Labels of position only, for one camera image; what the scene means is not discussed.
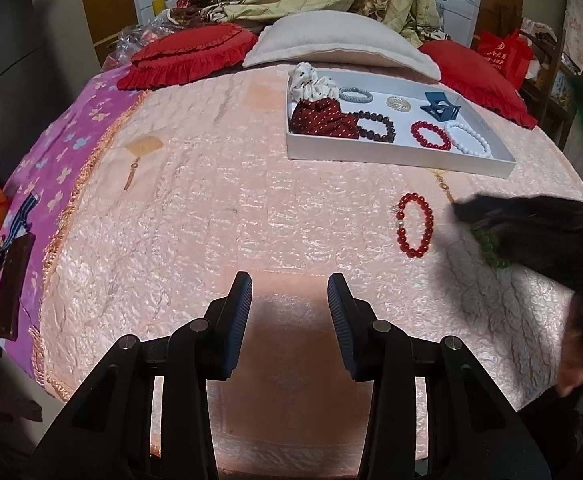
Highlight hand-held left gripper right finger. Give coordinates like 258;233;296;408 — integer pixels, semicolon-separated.
326;272;552;480

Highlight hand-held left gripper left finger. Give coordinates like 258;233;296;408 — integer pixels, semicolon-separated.
32;271;253;480

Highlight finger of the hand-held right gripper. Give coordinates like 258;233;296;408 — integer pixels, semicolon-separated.
496;227;547;273
454;196;547;228

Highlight green bead bracelet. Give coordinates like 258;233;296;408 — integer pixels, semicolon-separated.
471;225;515;271

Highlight white bead bracelet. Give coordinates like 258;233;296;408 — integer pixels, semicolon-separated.
444;120;492;157

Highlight amber red bead bracelet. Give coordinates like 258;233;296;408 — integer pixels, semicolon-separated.
396;192;435;259

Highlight opaque red bead bracelet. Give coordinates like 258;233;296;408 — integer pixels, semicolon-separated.
410;120;452;151

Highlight blue hair claw clip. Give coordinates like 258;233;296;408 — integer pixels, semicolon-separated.
419;91;463;124

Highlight dark brown bead bracelet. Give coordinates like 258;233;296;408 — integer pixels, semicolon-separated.
352;110;397;144

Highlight white shallow cardboard box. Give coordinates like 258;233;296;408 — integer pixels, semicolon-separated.
286;67;518;179

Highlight dark red dotted scrunchie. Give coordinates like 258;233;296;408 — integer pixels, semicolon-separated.
290;99;362;139

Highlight white dotted scrunchie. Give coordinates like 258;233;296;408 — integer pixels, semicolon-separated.
288;62;342;106

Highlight peach textured bedspread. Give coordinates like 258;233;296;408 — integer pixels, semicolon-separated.
32;62;583;480

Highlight dark wooden chair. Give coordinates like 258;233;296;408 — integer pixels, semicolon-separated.
516;29;583;151

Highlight red ruffled pillow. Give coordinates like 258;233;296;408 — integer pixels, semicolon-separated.
418;40;539;128
116;22;260;91

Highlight red shopping bag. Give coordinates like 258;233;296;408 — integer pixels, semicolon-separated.
473;29;535;88

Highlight pale fan tassel hairpin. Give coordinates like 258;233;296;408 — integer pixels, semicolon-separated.
123;135;165;192

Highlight dark brown flat case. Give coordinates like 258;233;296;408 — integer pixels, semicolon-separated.
0;232;37;339

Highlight purple floral bed sheet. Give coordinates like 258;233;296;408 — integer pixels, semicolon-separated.
0;67;147;376

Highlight beige pillow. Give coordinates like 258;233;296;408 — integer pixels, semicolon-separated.
242;10;442;82

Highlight clear plastic bags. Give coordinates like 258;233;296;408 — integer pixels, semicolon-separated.
102;15;177;68

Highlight dark grey cabinet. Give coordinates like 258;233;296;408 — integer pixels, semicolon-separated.
0;0;97;106

